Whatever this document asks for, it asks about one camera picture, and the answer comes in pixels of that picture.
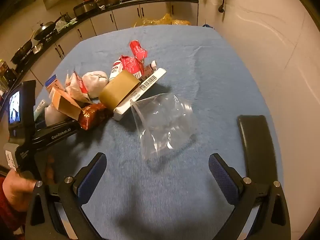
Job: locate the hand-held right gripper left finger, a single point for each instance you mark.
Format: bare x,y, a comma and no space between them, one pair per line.
92,177

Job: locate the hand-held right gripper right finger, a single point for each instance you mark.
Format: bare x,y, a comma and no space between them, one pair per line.
222,177

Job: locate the brown cardboard box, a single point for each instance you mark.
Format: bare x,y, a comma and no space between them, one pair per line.
67,105

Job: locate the large white cloth wad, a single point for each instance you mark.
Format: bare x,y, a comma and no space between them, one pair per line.
95,82

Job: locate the clear plastic bag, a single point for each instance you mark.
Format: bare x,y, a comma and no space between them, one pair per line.
162,120

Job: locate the brown tape roll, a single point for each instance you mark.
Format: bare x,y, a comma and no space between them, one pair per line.
112,96

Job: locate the long white barcode box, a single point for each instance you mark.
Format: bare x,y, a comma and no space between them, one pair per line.
150,81

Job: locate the red wrapper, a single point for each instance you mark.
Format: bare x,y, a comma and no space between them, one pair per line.
131,65
137,50

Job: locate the person's left hand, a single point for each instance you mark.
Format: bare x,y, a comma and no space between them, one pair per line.
16,191

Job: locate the white red-print plastic packet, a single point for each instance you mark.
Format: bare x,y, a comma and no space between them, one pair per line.
73,86

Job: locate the dark red snack packet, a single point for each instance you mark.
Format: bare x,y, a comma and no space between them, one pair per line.
91,116

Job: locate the black frying pan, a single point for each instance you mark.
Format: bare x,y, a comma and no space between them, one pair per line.
22,51

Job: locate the steel wok with lid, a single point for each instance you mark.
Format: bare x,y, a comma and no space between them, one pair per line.
43,28

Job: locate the white red tube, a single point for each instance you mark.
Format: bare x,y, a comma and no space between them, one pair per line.
116,70

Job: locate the green cloth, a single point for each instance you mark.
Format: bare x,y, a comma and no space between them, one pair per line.
65,23

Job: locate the blue towel table cover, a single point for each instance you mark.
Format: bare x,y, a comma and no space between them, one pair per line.
200,67

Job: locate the small white tube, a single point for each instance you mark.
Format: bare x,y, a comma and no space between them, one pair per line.
152,66

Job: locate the steel pot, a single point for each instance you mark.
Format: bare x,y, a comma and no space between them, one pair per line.
85,7

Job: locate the row of grey cabinet doors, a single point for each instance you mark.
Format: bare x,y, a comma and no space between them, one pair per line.
155,15

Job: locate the yellow plastic bag pile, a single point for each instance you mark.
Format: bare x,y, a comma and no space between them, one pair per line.
165,20

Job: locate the black kitchen countertop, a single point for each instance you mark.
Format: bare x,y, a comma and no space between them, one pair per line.
150,1

